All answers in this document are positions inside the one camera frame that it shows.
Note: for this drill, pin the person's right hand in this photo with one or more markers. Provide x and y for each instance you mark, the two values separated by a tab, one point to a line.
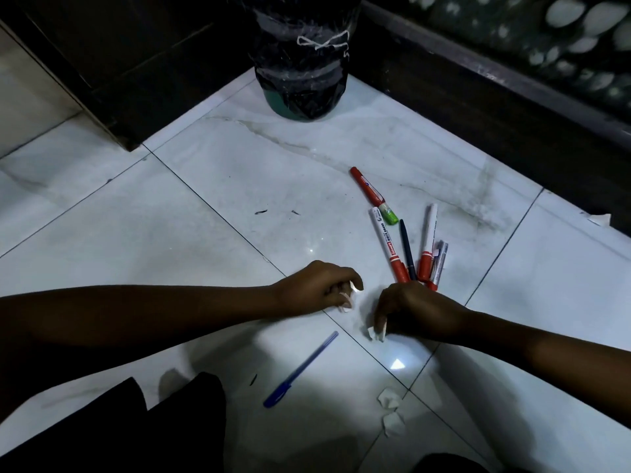
424	310

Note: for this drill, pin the person's left hand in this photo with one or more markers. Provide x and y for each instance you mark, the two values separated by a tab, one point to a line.
308	288

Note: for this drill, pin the person's right fingers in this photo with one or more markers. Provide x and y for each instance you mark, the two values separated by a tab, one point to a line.
380	315

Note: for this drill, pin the person's left fingers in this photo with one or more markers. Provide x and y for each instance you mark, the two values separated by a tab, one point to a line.
345	280

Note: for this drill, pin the small white paper scrap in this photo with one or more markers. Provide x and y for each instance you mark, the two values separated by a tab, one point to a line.
394	425
351	294
389	398
375	333
599	220

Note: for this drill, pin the person's left forearm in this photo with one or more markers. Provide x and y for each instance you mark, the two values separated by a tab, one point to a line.
148	315

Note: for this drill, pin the person's right forearm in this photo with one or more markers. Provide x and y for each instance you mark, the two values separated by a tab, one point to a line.
542	354

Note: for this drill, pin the white marker with red cap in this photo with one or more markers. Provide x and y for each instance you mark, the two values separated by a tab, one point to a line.
428	241
389	246

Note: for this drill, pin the thin black pen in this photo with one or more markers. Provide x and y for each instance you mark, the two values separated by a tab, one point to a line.
407	248

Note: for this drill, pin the clear barrel pen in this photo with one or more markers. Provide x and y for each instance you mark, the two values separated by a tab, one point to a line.
439	263

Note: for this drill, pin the red marker with green cap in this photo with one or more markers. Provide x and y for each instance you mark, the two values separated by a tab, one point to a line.
370	192

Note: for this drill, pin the blue ballpoint pen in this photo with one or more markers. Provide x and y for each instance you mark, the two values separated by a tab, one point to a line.
300	370

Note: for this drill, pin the bin with black plastic bag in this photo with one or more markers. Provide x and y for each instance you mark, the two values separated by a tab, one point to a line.
300	54

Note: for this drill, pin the person's black trousers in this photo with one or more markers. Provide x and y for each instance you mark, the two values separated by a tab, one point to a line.
123	428

